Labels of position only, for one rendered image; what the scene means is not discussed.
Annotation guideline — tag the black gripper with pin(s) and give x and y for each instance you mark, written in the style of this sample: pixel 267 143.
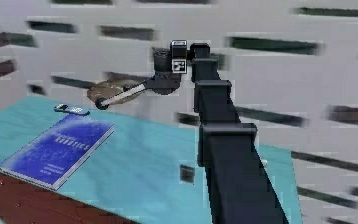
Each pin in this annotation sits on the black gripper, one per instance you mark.
pixel 164 80

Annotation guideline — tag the brown round decoration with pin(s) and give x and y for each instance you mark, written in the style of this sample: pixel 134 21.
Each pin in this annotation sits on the brown round decoration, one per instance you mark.
pixel 103 89

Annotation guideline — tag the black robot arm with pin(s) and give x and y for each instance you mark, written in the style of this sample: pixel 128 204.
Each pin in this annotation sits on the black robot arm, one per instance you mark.
pixel 233 166

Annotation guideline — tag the blue grey remote control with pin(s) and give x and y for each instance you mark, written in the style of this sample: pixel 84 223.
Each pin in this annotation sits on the blue grey remote control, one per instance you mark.
pixel 71 109

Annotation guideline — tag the teal table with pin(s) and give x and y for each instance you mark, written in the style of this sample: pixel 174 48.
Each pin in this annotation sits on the teal table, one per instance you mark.
pixel 143 160

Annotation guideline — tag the blue book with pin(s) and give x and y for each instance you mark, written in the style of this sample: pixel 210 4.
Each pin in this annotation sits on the blue book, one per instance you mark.
pixel 58 150

